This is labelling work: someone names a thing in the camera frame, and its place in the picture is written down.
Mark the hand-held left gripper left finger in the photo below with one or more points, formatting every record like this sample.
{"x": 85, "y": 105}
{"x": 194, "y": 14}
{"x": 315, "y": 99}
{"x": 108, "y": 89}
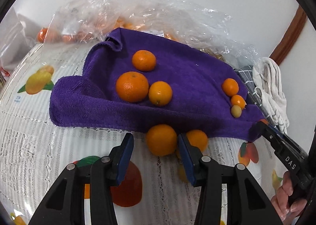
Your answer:
{"x": 124, "y": 158}

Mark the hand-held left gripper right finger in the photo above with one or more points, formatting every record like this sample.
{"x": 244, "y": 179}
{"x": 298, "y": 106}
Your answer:
{"x": 185, "y": 159}

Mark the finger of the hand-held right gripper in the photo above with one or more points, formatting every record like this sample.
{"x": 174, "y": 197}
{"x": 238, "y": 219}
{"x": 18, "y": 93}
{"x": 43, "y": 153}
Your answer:
{"x": 276, "y": 129}
{"x": 267, "y": 135}

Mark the large orange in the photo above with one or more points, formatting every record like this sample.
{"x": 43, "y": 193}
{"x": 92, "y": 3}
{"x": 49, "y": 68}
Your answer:
{"x": 161, "y": 140}
{"x": 132, "y": 86}

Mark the small orange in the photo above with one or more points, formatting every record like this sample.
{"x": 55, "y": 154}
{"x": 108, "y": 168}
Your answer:
{"x": 230, "y": 87}
{"x": 239, "y": 101}

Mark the purple towel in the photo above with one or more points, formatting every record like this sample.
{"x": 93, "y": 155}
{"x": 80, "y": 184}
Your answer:
{"x": 192, "y": 79}

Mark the pile of brown small fruits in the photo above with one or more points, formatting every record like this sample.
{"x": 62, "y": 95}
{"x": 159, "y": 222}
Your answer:
{"x": 214, "y": 53}

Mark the person's right hand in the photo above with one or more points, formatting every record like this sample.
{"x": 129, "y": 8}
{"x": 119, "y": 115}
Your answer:
{"x": 281, "y": 197}

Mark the white striped towel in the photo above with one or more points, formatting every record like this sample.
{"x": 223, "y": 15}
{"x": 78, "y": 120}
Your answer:
{"x": 271, "y": 86}

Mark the grey checked cloth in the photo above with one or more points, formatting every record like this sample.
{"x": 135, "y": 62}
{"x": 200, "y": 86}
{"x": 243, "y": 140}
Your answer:
{"x": 244, "y": 74}

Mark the heap of bagged mandarins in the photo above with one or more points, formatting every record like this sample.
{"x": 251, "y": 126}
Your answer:
{"x": 44, "y": 35}
{"x": 123, "y": 24}

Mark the large clear plastic bag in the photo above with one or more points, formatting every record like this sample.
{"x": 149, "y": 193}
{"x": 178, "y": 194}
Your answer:
{"x": 185, "y": 15}

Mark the white plastic bag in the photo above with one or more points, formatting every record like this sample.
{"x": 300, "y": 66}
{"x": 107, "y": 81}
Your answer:
{"x": 14, "y": 32}

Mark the brown door frame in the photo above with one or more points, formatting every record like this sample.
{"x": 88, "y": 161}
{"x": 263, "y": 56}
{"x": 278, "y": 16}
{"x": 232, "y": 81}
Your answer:
{"x": 288, "y": 35}

